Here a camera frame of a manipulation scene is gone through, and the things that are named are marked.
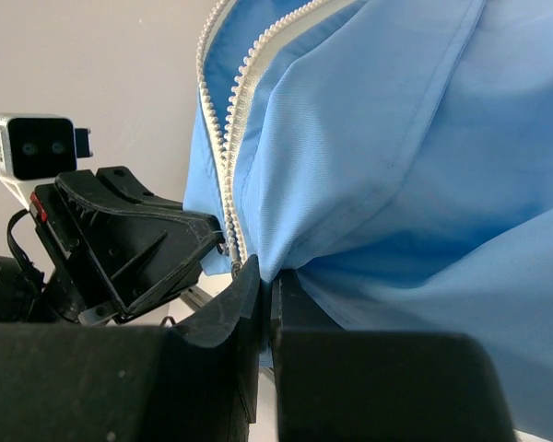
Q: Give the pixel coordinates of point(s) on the aluminium rail frame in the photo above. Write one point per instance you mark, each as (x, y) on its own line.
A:
(206, 288)

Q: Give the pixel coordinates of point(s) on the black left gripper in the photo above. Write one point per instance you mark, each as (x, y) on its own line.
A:
(118, 250)

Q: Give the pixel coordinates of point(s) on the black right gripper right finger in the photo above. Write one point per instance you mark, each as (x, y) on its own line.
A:
(338, 385)

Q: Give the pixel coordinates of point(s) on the light blue zip jacket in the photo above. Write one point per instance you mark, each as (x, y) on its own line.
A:
(399, 156)

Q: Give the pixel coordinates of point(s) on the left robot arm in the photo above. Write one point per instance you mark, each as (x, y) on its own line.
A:
(2, 290)

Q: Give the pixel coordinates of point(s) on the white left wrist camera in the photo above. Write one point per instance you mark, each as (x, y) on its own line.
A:
(36, 148)

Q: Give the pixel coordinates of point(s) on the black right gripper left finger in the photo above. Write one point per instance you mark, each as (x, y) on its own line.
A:
(196, 381)

